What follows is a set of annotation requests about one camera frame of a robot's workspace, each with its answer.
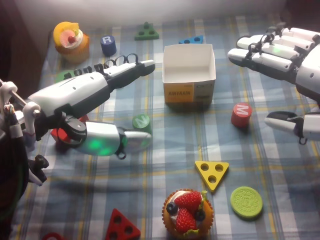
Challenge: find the blue cylinder with letter R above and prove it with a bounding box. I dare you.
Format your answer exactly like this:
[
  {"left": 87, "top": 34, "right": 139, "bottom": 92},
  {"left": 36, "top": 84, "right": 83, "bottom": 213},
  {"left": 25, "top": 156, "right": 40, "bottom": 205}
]
[{"left": 100, "top": 35, "right": 117, "bottom": 56}]

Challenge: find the yellow triangle block with holes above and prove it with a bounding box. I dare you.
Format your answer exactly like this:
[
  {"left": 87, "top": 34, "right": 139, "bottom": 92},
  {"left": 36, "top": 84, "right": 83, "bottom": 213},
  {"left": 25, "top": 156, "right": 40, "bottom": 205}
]
[{"left": 194, "top": 160, "right": 230, "bottom": 193}]

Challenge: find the red triangle block with holes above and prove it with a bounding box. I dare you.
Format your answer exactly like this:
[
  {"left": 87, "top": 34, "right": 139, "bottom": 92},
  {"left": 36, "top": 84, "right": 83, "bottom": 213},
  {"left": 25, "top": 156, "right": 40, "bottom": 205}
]
[{"left": 104, "top": 208, "right": 142, "bottom": 240}]

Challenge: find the red cylinder with letter M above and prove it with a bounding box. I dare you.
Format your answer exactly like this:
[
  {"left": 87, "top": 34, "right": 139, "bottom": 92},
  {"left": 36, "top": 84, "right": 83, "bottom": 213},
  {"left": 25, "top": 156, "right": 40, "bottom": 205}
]
[{"left": 230, "top": 102, "right": 252, "bottom": 129}]

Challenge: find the red rectangular block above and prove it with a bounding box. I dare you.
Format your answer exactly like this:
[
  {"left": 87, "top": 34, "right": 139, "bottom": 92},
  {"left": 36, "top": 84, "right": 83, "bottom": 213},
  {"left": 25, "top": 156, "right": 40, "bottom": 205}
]
[{"left": 50, "top": 114, "right": 90, "bottom": 152}]

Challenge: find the green triangle block with holes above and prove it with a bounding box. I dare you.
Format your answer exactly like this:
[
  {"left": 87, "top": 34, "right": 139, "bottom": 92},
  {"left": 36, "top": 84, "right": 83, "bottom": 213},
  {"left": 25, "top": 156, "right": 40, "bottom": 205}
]
[{"left": 134, "top": 21, "right": 160, "bottom": 41}]

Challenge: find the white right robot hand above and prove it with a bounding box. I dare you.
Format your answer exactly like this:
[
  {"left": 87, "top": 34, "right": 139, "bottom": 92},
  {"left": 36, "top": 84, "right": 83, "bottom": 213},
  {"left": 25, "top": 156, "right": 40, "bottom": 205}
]
[{"left": 227, "top": 22, "right": 320, "bottom": 146}]

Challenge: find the blue triangle block with holes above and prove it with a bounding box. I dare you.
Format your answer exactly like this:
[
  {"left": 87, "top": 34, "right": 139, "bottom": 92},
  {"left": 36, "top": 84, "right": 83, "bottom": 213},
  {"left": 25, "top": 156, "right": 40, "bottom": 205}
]
[{"left": 178, "top": 35, "right": 204, "bottom": 45}]

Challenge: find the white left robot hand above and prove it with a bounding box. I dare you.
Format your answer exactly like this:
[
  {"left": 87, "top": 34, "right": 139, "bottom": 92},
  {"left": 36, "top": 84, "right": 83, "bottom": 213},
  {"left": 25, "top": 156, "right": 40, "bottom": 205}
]
[{"left": 26, "top": 53, "right": 156, "bottom": 161}]

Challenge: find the red cylinder with letter O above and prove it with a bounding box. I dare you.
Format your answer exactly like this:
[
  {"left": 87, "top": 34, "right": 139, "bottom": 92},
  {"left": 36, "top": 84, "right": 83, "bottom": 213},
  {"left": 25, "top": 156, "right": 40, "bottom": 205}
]
[{"left": 41, "top": 232, "right": 66, "bottom": 240}]

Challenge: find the green cylinder with white letter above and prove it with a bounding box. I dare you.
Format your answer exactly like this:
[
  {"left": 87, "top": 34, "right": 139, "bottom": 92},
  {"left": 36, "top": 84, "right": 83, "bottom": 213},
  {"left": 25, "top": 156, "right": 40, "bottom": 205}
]
[{"left": 131, "top": 114, "right": 153, "bottom": 135}]

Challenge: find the orange toy cupcake with cherry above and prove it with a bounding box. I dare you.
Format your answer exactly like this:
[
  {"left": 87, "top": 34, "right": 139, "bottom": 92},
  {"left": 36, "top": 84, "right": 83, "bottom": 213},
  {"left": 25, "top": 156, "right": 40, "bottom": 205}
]
[{"left": 53, "top": 21, "right": 90, "bottom": 63}]

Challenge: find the blue plaid tablecloth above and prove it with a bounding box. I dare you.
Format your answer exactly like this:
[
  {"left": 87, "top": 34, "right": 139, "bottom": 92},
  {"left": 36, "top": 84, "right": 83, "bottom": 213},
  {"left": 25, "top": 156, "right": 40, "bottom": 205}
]
[{"left": 7, "top": 14, "right": 320, "bottom": 240}]

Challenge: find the green sandwich cookie toy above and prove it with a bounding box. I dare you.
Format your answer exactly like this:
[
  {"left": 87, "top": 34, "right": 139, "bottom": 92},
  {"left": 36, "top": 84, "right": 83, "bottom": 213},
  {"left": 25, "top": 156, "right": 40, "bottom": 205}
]
[{"left": 230, "top": 186, "right": 264, "bottom": 221}]

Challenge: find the toy cupcake with strawberries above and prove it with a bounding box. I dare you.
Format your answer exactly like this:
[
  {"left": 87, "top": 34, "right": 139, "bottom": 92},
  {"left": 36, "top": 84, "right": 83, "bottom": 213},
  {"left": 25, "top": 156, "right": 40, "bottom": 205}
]
[{"left": 161, "top": 190, "right": 215, "bottom": 240}]

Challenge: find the white and yellow paper box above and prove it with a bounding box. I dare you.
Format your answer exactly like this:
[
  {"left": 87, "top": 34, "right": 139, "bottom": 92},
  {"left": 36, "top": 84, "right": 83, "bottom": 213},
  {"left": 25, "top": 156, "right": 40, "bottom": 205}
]
[{"left": 162, "top": 44, "right": 217, "bottom": 113}]

